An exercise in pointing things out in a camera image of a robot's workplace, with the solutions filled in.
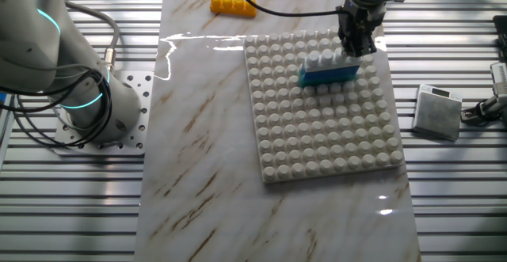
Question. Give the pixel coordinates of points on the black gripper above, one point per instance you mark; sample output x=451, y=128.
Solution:
x=358, y=22

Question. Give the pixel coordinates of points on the blue four-stud block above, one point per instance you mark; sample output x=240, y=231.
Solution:
x=328, y=74

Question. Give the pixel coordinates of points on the white four-stud block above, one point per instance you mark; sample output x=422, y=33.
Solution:
x=317, y=61

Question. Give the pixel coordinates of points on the teal four-stud block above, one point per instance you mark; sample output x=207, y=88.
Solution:
x=322, y=82

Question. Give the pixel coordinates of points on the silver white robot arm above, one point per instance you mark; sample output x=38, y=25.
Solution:
x=35, y=36

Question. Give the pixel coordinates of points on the white studded baseplate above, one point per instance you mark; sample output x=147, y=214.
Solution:
x=325, y=127

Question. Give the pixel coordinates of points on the silver digital scale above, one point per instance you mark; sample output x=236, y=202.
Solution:
x=437, y=113

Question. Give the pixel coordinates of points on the orange four-stud block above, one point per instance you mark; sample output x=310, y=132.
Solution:
x=233, y=6

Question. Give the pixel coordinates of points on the black device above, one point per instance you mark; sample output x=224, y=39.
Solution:
x=501, y=36

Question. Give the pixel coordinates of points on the marble pattern board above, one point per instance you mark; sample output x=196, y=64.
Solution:
x=206, y=135

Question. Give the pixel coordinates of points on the metal camera mount clamp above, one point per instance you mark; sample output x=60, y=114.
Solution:
x=485, y=109

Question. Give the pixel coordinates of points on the small silver camera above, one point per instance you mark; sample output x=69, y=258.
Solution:
x=500, y=78

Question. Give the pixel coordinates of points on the perforated robot base plate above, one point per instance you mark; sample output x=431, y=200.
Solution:
x=136, y=135

